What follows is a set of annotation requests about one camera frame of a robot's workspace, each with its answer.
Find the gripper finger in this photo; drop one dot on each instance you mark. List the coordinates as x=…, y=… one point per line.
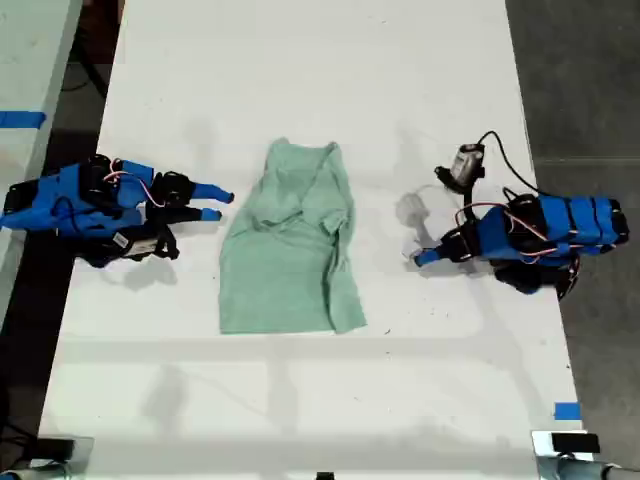
x=210, y=193
x=195, y=215

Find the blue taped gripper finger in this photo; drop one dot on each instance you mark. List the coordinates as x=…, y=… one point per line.
x=429, y=256

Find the pale green T-shirt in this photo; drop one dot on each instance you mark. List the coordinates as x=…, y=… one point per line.
x=285, y=260

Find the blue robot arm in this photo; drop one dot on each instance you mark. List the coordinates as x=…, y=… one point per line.
x=575, y=220
x=50, y=200

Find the long blue tape strip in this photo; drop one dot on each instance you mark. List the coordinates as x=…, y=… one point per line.
x=22, y=120

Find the white side table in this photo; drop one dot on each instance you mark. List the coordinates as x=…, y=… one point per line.
x=30, y=60

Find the small blue tape square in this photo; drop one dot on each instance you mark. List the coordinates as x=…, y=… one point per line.
x=567, y=411

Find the black box on clear plate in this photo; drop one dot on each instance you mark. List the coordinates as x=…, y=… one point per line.
x=55, y=448

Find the black and silver camera box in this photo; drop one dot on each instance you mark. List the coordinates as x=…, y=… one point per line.
x=462, y=167

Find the black camera with white label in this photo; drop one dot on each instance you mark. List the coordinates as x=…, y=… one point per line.
x=107, y=251

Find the black box on metal bracket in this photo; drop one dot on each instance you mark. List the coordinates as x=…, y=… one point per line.
x=575, y=442

